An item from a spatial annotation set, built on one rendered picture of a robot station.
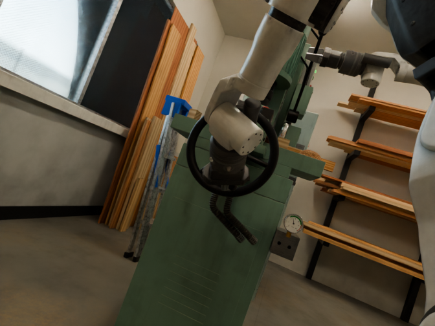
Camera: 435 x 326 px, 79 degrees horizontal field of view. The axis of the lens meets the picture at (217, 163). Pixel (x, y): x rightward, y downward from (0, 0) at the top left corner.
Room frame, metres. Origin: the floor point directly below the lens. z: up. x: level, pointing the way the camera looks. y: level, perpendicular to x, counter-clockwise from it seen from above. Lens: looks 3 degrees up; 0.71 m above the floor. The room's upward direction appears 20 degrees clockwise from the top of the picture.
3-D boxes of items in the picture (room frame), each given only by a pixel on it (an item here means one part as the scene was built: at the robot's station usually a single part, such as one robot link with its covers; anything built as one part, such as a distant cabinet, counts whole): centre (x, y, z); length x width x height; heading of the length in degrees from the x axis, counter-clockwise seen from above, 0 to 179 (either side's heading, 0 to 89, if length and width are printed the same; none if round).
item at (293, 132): (1.30, -0.29, 1.02); 0.09 x 0.07 x 0.12; 78
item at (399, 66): (0.98, -0.47, 1.33); 0.13 x 0.07 x 0.09; 67
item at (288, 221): (0.90, -0.31, 0.65); 0.06 x 0.04 x 0.08; 78
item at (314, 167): (1.05, -0.08, 0.87); 0.61 x 0.30 x 0.06; 78
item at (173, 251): (1.27, -0.12, 0.36); 0.58 x 0.45 x 0.71; 168
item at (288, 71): (1.15, -0.10, 1.35); 0.18 x 0.18 x 0.31
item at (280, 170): (1.10, -0.08, 0.82); 0.40 x 0.21 x 0.04; 78
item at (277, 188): (1.27, -0.12, 0.76); 0.57 x 0.45 x 0.09; 168
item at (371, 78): (0.98, -0.41, 1.31); 0.11 x 0.11 x 0.11; 78
